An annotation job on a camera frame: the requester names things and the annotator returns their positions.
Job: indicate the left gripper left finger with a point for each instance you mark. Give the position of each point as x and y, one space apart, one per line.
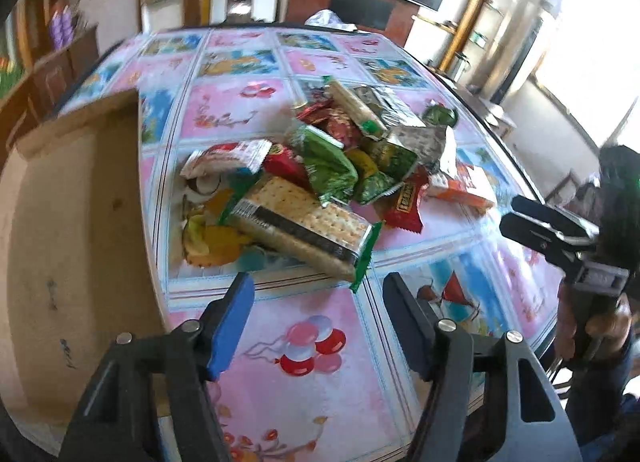
116 420

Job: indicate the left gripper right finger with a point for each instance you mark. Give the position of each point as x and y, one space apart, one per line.
489 400

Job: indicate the orange cracker pack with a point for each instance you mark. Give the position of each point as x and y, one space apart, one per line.
470 186

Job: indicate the silver foil packet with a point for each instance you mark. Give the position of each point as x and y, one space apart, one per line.
435 146
387 106

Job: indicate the long green cracker pack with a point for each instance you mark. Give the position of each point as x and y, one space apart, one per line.
330 237

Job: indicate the green pea snack packet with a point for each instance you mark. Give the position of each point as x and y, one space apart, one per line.
330 173

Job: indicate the red white snack packet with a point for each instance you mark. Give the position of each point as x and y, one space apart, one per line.
243 157

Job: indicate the person's right hand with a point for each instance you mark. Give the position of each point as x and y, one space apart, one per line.
611 328

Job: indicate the brown cardboard box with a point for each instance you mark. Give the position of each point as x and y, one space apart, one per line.
76 269

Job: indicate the floral patterned tablecloth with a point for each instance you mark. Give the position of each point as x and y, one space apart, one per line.
318 374

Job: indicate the red candy bar wrapper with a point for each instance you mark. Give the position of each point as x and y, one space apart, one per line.
404 211

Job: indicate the small green snack packet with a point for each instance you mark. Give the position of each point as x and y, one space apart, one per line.
438 114

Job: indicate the yellow green snack packet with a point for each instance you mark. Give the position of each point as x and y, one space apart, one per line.
382 167

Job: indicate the yellow green cracker pack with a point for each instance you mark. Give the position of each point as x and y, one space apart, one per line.
364 118

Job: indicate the dark red snack packet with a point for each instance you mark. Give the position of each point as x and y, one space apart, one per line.
332 120

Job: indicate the white plastic bag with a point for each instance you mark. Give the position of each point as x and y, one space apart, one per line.
328 19

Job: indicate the wooden side cabinet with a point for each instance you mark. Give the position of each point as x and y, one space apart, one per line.
42 90

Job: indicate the purple bottles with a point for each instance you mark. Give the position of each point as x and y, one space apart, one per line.
61 27

